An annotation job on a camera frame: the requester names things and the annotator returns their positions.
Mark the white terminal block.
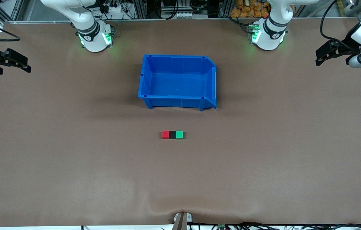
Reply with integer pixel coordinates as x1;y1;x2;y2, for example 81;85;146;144
175;11;207;20

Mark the white power strip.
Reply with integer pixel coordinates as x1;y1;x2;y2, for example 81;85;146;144
101;1;127;15

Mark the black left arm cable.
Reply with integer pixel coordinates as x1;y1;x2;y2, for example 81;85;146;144
320;0;352;44

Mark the orange packets pile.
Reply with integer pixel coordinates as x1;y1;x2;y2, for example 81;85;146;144
230;0;271;19

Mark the large table cover mat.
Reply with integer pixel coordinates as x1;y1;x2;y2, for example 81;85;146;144
0;18;361;227

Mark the metal table edge clamp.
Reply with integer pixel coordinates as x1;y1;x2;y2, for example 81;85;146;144
173;212;193;230

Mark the blue plastic storage bin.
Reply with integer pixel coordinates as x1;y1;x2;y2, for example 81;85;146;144
138;54;217;111

